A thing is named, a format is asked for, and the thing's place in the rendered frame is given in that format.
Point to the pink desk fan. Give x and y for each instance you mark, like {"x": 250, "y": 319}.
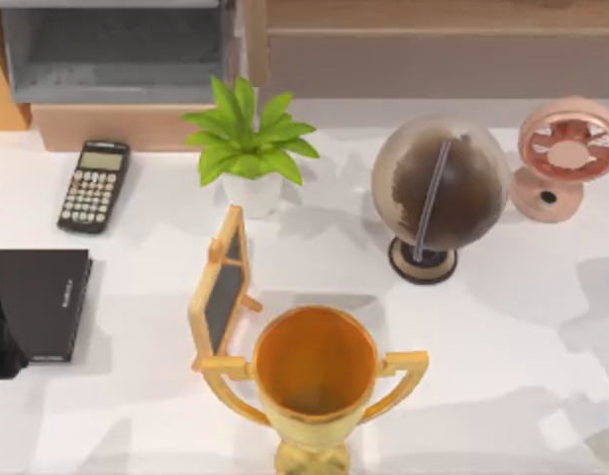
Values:
{"x": 566, "y": 153}

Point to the orange wooden cupboard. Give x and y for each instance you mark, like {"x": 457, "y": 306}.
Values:
{"x": 2, "y": 89}

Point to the wooden open shelf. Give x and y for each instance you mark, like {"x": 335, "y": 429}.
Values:
{"x": 433, "y": 59}

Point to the black calculator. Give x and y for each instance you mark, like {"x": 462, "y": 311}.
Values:
{"x": 92, "y": 190}

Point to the brown globe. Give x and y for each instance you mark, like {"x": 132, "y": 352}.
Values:
{"x": 442, "y": 188}

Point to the black book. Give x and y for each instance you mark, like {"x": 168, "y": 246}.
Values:
{"x": 46, "y": 297}

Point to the grey pierced drawer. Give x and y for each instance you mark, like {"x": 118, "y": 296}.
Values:
{"x": 121, "y": 54}

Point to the gold trophy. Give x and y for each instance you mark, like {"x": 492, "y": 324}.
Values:
{"x": 314, "y": 420}

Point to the green plant in white pot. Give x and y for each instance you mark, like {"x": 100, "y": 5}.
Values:
{"x": 247, "y": 143}

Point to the wooden framed blackboard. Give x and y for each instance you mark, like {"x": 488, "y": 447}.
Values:
{"x": 224, "y": 297}

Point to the pale wooden drawer front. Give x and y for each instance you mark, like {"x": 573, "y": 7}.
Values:
{"x": 111, "y": 126}

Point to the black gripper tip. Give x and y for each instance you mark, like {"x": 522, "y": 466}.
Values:
{"x": 2, "y": 341}

